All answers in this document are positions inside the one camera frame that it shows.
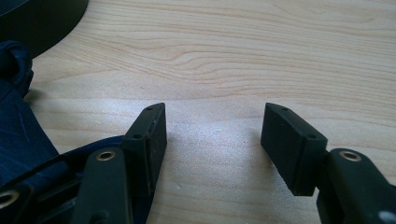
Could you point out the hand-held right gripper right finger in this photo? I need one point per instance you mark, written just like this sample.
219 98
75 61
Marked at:
291 146

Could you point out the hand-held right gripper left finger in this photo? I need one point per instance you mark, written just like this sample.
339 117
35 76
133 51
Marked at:
148 146

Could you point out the dark blue cloth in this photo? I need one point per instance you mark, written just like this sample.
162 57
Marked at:
21 133

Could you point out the black round object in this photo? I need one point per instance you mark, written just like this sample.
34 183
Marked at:
37 21

